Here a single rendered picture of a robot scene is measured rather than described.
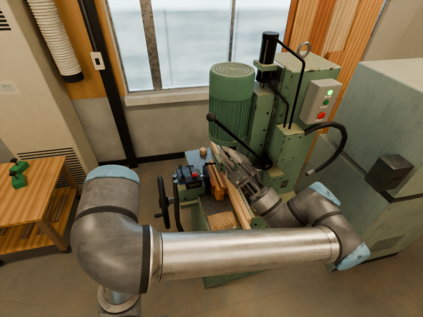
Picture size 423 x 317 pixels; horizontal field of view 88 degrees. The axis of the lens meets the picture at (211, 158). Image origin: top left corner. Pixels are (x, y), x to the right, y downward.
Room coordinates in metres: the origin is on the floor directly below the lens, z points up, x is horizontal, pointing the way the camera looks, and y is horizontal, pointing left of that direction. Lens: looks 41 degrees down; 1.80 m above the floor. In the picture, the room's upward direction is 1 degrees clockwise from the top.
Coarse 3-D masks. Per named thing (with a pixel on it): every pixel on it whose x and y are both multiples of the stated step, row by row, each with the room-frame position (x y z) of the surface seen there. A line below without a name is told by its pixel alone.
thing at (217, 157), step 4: (216, 156) 0.85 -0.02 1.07; (220, 156) 0.85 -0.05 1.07; (216, 160) 0.83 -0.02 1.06; (220, 160) 0.82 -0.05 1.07; (232, 160) 0.82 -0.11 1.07; (216, 164) 0.83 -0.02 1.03; (220, 164) 0.80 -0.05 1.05; (236, 164) 0.83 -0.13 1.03; (216, 168) 0.82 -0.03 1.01; (220, 168) 0.80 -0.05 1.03; (224, 168) 0.81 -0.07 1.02; (236, 168) 0.83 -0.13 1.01
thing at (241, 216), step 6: (222, 174) 0.85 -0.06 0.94; (228, 186) 0.76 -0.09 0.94; (228, 192) 0.74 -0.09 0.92; (234, 198) 0.69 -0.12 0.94; (234, 204) 0.66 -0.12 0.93; (240, 210) 0.62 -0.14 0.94; (240, 216) 0.58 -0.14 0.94; (240, 222) 0.58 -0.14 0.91; (246, 222) 0.55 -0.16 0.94; (246, 228) 0.52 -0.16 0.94
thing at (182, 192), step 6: (198, 168) 0.87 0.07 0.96; (198, 174) 0.82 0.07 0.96; (180, 186) 0.74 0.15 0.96; (204, 186) 0.74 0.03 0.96; (180, 192) 0.71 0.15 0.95; (186, 192) 0.72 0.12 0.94; (192, 192) 0.72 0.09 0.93; (198, 192) 0.73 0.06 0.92; (204, 192) 0.74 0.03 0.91; (180, 198) 0.71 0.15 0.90; (186, 198) 0.71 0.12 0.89; (192, 198) 0.72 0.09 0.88
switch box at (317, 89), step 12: (312, 84) 0.80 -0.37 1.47; (324, 84) 0.78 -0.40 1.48; (336, 84) 0.79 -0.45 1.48; (312, 96) 0.78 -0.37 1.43; (324, 96) 0.77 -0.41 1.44; (336, 96) 0.79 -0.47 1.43; (312, 108) 0.77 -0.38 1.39; (324, 108) 0.78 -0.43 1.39; (312, 120) 0.77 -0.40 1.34; (324, 120) 0.79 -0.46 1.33
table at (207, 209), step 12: (192, 156) 1.04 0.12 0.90; (204, 156) 1.04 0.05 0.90; (180, 204) 0.69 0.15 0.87; (192, 204) 0.70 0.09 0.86; (204, 204) 0.67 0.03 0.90; (216, 204) 0.68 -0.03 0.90; (228, 204) 0.68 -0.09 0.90; (204, 216) 0.60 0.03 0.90; (228, 228) 0.54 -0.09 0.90; (240, 228) 0.55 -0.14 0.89
